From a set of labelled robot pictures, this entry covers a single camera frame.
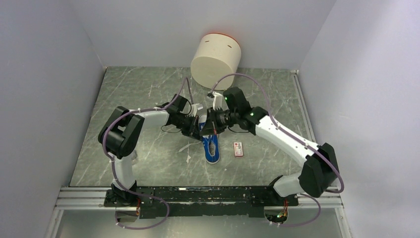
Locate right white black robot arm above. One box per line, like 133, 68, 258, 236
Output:
198, 87, 339, 205

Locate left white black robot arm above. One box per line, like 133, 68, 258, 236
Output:
98, 94, 203, 206

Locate purple cable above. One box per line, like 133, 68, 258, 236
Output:
208, 72, 345, 227
102, 77, 198, 230

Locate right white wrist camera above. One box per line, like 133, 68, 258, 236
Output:
207, 91, 224, 111

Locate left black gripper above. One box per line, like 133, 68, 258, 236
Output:
174, 113, 202, 141

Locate white shoelace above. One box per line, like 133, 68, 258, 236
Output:
178, 141, 201, 152

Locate blue canvas sneaker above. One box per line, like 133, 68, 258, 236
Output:
201, 135, 220, 164

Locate cream cylindrical container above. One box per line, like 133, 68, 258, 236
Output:
190, 33, 242, 89

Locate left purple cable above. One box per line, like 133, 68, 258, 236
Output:
102, 77, 198, 230

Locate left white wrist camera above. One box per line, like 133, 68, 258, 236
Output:
189, 103, 204, 117

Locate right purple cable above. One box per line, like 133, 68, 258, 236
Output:
208, 72, 345, 227

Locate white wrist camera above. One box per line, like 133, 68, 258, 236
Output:
189, 103, 204, 117
207, 91, 224, 111

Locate aluminium frame rail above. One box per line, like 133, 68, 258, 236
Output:
47, 70, 352, 238

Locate small red white box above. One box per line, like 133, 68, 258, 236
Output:
233, 142, 244, 157

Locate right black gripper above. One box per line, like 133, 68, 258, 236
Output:
200, 106, 239, 136

